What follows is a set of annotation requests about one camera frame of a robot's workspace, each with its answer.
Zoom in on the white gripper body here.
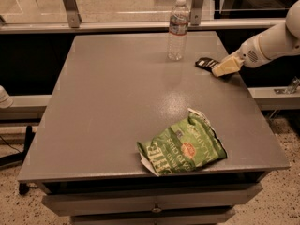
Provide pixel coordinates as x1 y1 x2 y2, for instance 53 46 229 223
237 36 270 68

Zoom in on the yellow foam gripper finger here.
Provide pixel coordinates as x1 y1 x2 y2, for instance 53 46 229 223
212 56 244 77

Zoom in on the black rxbar chocolate bar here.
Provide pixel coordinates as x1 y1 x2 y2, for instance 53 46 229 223
195 57 232 78

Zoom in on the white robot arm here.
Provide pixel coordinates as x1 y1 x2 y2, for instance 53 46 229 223
212 1 300 77

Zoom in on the clear plastic water bottle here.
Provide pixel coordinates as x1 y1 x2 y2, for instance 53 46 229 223
168 0 189 61

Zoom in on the green chips bag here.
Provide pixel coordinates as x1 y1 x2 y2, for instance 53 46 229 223
137 109 227 176

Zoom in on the grey table drawer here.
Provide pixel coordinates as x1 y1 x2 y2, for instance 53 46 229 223
42 183 263 216

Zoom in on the grey metal railing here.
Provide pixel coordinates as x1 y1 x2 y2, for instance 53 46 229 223
0 0 284 34

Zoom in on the white object at left edge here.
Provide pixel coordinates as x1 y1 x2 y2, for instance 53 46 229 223
0 85 13 109

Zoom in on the black stand base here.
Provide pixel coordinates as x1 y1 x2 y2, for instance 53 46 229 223
0 126 35 196

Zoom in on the metal bracket on ledge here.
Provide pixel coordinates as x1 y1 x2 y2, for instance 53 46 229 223
275 77 300 94

